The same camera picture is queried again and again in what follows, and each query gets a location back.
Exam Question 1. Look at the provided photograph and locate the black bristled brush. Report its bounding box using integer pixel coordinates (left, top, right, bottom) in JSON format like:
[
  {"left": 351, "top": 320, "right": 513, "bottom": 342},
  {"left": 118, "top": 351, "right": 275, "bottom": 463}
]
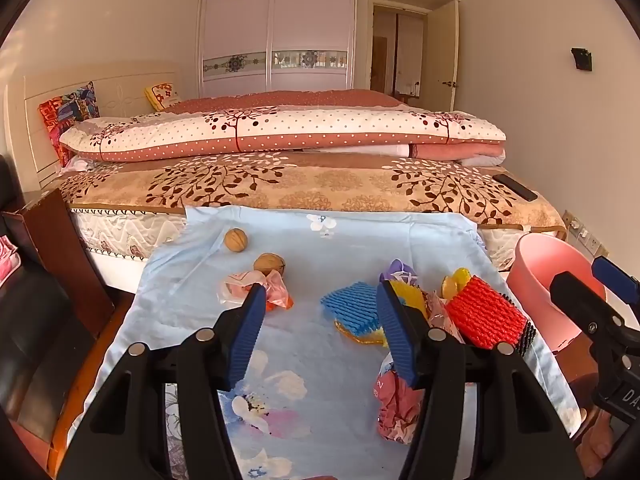
[{"left": 517, "top": 321, "right": 537, "bottom": 358}]

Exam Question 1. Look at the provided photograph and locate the pink cloth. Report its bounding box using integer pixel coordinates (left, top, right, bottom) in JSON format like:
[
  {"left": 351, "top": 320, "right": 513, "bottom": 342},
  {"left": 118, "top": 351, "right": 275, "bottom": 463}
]
[{"left": 0, "top": 237, "right": 22, "bottom": 283}]

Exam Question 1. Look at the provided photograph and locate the person's right hand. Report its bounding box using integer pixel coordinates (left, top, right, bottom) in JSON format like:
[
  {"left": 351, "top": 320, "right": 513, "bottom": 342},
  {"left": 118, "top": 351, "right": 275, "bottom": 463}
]
[{"left": 582, "top": 417, "right": 618, "bottom": 478}]

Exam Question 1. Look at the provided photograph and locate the pink folded blanket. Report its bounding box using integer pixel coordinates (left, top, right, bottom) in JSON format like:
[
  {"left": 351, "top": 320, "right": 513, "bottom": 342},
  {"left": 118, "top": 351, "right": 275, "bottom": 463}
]
[{"left": 410, "top": 142, "right": 507, "bottom": 161}]

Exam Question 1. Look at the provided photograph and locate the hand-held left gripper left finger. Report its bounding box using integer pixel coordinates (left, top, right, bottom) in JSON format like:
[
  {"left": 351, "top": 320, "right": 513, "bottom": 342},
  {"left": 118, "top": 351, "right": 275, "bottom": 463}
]
[{"left": 57, "top": 282, "right": 268, "bottom": 480}]

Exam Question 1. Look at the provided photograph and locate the blue foam fruit net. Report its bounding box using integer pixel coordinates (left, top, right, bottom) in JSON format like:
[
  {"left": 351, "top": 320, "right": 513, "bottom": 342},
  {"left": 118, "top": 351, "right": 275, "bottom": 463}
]
[{"left": 320, "top": 282, "right": 383, "bottom": 335}]

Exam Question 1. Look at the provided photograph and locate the orange white plastic bag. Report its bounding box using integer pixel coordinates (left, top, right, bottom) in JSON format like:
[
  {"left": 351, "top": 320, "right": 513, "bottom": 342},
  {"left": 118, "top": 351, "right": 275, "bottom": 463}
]
[{"left": 218, "top": 270, "right": 295, "bottom": 313}]

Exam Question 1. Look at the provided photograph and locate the white folded blanket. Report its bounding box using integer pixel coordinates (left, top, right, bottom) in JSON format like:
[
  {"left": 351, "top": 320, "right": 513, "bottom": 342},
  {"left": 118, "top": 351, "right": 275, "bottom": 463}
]
[{"left": 310, "top": 145, "right": 411, "bottom": 157}]

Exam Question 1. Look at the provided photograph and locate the dotted tree-print quilt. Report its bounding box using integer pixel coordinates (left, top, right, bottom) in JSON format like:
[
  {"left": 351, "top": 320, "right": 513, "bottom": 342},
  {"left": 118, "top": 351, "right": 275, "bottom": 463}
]
[{"left": 59, "top": 89, "right": 507, "bottom": 163}]

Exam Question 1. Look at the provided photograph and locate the red foam fruit net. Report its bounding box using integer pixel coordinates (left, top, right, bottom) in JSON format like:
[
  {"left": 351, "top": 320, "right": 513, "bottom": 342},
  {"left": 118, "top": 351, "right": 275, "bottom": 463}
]
[{"left": 444, "top": 275, "right": 531, "bottom": 352}]

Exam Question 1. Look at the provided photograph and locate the brown leaf-print blanket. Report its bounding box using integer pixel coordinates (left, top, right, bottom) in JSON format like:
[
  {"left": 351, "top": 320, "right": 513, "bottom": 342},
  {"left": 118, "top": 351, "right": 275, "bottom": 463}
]
[{"left": 55, "top": 152, "right": 568, "bottom": 233}]

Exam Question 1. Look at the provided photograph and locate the pink floral wrapper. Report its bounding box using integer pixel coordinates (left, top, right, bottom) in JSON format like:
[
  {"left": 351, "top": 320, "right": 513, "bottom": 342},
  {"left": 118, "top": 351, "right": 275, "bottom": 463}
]
[{"left": 372, "top": 352, "right": 426, "bottom": 446}]

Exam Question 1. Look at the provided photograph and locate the colourful printed pillow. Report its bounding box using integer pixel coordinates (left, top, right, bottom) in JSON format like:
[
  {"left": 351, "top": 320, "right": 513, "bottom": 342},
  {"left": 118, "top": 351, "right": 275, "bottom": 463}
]
[{"left": 39, "top": 81, "right": 101, "bottom": 166}]

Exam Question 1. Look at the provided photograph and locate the white sliding-door wardrobe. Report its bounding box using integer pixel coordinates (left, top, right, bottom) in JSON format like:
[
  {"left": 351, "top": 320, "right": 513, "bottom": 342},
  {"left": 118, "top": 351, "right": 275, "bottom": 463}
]
[{"left": 197, "top": 0, "right": 461, "bottom": 101}]

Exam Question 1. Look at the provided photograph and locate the black smartphone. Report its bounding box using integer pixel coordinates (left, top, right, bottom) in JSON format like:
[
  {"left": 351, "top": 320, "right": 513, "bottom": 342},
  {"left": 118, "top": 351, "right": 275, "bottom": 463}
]
[{"left": 492, "top": 173, "right": 538, "bottom": 202}]

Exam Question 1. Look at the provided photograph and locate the purple face mask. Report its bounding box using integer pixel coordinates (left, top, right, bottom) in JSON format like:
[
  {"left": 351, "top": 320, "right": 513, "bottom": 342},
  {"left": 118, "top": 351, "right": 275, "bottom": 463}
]
[{"left": 379, "top": 258, "right": 418, "bottom": 286}]

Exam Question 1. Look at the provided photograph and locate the cream wooden bed frame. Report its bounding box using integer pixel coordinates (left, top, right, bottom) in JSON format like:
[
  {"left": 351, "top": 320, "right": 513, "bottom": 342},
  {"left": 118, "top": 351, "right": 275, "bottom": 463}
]
[{"left": 5, "top": 62, "right": 518, "bottom": 293}]

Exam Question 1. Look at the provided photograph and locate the light blue floral cloth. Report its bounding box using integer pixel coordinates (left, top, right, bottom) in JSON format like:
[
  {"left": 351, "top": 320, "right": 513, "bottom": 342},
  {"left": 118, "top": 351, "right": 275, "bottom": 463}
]
[{"left": 67, "top": 205, "right": 583, "bottom": 480}]

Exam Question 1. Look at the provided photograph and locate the yellow plastic wrapper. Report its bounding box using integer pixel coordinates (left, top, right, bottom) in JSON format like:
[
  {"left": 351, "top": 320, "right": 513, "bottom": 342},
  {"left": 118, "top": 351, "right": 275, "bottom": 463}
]
[{"left": 390, "top": 267, "right": 473, "bottom": 321}]

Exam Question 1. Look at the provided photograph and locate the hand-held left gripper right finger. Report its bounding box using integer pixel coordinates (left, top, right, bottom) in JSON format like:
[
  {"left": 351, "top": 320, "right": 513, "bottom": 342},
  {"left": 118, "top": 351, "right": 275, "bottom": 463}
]
[{"left": 375, "top": 280, "right": 586, "bottom": 480}]

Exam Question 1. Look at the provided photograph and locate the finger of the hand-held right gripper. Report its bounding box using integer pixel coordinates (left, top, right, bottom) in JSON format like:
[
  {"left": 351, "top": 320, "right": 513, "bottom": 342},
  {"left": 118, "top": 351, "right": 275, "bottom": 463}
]
[
  {"left": 550, "top": 271, "right": 626, "bottom": 344},
  {"left": 591, "top": 256, "right": 640, "bottom": 306}
]

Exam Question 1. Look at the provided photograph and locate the large orange peel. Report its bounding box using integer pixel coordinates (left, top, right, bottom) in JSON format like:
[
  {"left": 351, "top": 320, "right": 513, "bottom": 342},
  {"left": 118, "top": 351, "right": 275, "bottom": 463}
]
[{"left": 334, "top": 317, "right": 388, "bottom": 347}]

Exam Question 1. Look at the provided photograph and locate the brown walnut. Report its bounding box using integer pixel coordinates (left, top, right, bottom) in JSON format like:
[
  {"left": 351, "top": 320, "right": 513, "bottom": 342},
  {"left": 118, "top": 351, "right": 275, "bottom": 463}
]
[
  {"left": 253, "top": 253, "right": 287, "bottom": 277},
  {"left": 223, "top": 228, "right": 249, "bottom": 252}
]

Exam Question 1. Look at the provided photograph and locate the cream room door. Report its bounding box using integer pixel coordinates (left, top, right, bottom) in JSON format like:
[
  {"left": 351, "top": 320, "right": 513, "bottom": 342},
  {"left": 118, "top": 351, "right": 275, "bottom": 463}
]
[{"left": 426, "top": 2, "right": 460, "bottom": 111}]

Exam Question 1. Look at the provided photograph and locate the black leather chair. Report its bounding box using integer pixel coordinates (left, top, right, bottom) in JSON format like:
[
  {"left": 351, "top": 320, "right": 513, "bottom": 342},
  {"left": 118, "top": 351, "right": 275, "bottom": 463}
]
[{"left": 0, "top": 152, "right": 96, "bottom": 441}]

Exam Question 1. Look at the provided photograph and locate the pink plastic basin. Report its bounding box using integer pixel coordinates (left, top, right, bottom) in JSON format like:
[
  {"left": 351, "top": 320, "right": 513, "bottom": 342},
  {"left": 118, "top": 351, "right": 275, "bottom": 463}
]
[{"left": 506, "top": 234, "right": 608, "bottom": 356}]

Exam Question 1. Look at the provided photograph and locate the dark wooden nightstand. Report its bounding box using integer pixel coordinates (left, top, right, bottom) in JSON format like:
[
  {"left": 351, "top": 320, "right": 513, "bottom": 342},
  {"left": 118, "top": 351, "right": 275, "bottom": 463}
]
[{"left": 0, "top": 187, "right": 116, "bottom": 341}]

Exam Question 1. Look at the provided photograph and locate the yellow floral pillow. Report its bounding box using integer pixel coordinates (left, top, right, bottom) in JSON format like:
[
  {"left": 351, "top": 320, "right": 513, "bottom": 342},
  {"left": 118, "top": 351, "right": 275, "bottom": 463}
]
[{"left": 144, "top": 81, "right": 182, "bottom": 112}]

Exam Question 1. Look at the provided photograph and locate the beige wall socket row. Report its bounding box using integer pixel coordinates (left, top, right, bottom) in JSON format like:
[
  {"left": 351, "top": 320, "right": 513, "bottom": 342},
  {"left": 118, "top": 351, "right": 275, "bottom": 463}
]
[{"left": 562, "top": 210, "right": 610, "bottom": 260}]

